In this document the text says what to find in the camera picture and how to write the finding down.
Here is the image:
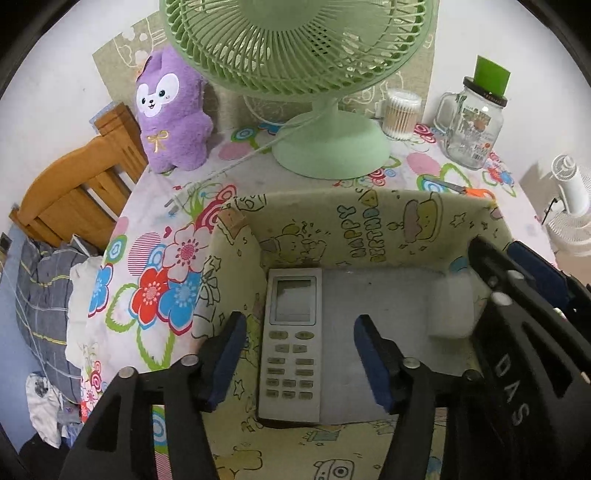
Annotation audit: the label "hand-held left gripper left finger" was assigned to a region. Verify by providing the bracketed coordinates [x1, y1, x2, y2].
[58, 311, 247, 480]

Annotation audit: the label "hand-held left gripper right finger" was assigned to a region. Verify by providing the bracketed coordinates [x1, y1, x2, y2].
[353, 315, 484, 480]

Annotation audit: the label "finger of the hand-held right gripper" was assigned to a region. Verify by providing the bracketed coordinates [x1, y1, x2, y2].
[468, 236, 560, 311]
[507, 240, 591, 366]

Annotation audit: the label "white rectangular block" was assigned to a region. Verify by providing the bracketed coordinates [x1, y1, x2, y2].
[427, 272, 485, 340]

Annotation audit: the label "grey air conditioner remote control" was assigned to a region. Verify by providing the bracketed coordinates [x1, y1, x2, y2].
[257, 268, 323, 423]

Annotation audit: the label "yellow printed fabric storage box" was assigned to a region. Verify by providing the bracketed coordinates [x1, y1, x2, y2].
[191, 187, 515, 480]

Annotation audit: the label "white standing fan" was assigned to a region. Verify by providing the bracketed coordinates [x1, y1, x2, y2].
[538, 154, 591, 259]

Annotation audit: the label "floral tablecloth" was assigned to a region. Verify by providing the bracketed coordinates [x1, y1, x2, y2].
[65, 120, 559, 480]

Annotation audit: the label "glass mug jar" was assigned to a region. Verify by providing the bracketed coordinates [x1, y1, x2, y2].
[433, 76, 509, 171]

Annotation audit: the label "clear cotton swab container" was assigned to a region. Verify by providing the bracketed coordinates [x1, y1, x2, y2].
[382, 88, 423, 140]

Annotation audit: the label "white printed garment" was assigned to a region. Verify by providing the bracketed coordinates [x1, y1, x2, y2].
[25, 371, 84, 448]

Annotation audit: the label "green plastic cup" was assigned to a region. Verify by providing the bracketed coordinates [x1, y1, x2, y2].
[471, 55, 512, 95]

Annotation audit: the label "grey plaid bedding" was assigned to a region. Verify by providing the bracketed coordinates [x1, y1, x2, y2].
[14, 235, 100, 407]

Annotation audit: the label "green desk fan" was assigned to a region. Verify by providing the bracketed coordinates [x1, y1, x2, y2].
[159, 0, 437, 181]

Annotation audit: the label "wooden bed headboard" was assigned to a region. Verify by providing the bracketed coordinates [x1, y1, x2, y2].
[9, 102, 148, 250]

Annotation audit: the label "purple plush toy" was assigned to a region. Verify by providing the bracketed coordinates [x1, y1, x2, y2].
[135, 46, 215, 175]

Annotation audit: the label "black power cable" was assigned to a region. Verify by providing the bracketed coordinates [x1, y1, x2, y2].
[542, 196, 561, 227]

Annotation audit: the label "orange handled scissors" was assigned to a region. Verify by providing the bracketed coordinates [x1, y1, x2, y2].
[431, 179, 495, 200]

